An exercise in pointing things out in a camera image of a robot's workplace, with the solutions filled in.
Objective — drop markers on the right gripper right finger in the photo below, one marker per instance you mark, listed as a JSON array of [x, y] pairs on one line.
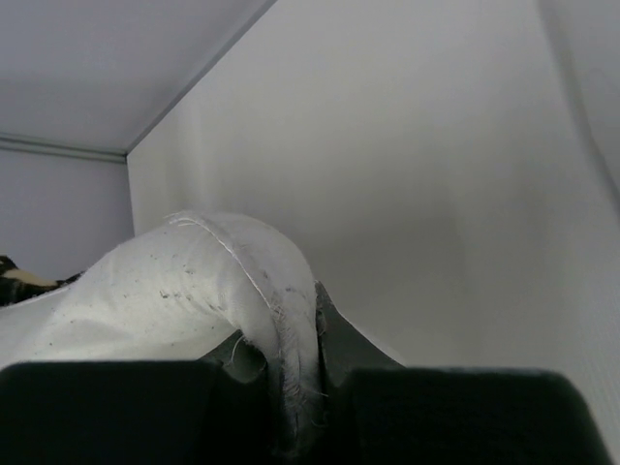
[[381, 412]]

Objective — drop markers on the black floral pillowcase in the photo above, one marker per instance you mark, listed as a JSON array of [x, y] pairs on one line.
[[18, 285]]

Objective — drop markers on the left aluminium frame post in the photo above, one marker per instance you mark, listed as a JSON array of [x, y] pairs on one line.
[[50, 148]]

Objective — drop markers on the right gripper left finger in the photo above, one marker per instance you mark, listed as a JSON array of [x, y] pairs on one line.
[[156, 412]]

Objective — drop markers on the white pillow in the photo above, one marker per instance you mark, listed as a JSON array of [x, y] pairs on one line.
[[179, 291]]

